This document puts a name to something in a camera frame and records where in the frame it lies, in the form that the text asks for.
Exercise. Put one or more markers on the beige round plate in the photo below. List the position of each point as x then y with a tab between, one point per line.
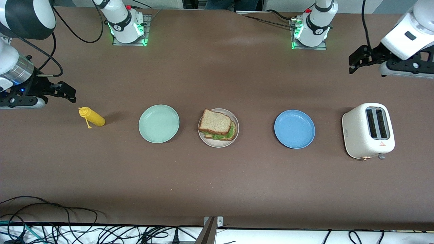
217	144

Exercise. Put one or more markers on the small metal bracket plate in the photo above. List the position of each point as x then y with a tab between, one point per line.
219	222

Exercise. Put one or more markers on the white two-slot toaster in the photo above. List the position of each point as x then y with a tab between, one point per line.
356	135

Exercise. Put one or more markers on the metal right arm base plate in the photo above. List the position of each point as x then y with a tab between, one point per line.
148	27

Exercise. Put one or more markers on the blue round plate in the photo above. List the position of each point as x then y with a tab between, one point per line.
294	129

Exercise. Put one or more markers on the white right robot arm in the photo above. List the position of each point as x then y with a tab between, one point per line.
23	20

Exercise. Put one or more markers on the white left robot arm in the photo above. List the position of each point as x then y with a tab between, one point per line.
317	32

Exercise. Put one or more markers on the green lettuce leaf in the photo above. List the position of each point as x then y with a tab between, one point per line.
231	133

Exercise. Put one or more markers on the grey metal beam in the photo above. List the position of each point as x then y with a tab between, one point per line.
208	235

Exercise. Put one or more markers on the person in blue jeans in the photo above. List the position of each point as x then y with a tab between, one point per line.
234	4

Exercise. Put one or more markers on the brown toasted bread slice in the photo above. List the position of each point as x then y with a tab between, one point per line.
217	137
215	122

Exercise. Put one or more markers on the yellow mustard squeeze bottle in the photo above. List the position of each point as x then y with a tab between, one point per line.
95	118

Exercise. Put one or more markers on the mint green round plate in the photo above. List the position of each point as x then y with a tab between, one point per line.
159	124

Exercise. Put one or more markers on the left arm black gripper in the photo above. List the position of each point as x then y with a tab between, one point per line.
375	54

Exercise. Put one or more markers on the black power plug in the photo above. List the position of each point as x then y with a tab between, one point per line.
176	239

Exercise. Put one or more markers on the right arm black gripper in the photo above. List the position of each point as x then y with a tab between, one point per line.
33	86

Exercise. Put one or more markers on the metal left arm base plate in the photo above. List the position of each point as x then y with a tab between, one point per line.
308	48

